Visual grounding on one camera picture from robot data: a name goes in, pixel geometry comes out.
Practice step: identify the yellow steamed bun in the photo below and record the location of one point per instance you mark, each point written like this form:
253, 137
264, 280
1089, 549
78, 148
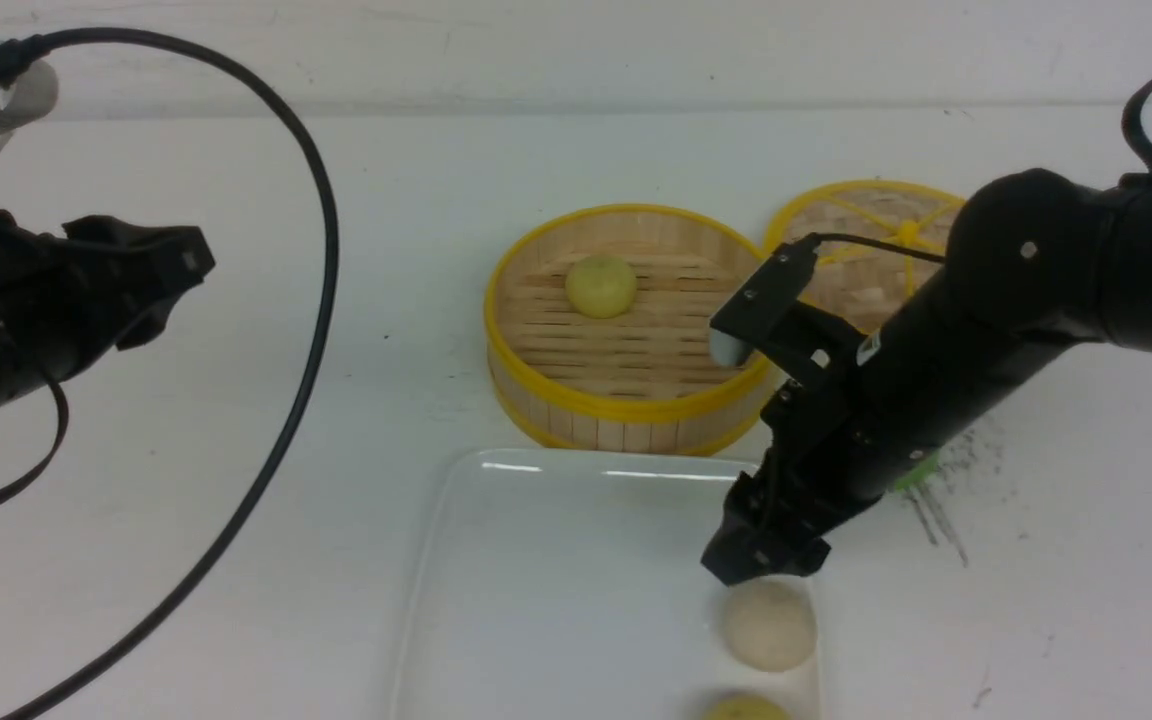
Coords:
601, 286
744, 706

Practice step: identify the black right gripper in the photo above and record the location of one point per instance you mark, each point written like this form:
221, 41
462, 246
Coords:
857, 413

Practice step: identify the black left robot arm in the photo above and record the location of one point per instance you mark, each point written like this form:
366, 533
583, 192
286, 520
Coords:
102, 285

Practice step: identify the woven bamboo steamer lid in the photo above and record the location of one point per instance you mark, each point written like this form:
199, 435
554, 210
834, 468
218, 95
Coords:
867, 286

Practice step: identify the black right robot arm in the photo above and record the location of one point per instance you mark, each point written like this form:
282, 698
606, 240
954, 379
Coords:
1035, 265

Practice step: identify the white rectangular plate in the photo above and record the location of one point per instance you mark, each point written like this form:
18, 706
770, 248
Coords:
560, 584

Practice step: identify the bamboo steamer basket yellow rim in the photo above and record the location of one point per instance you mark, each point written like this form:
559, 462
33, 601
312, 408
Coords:
642, 382

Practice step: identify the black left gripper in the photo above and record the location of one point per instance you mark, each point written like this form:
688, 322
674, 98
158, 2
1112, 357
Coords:
67, 300

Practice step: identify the green cube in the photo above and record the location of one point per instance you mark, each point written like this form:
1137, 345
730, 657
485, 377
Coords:
919, 473

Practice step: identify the white steamed bun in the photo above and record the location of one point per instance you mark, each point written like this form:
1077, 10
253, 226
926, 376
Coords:
768, 626

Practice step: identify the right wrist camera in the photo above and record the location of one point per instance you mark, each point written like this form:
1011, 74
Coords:
767, 316

